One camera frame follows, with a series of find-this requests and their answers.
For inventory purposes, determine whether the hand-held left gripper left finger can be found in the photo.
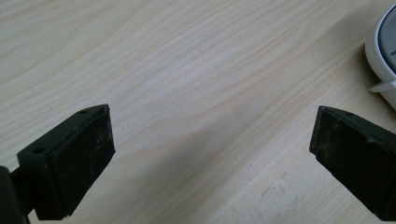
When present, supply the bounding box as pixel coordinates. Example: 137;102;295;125
16;104;117;221

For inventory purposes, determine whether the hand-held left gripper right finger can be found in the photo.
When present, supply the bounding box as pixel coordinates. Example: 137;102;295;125
309;105;396;222

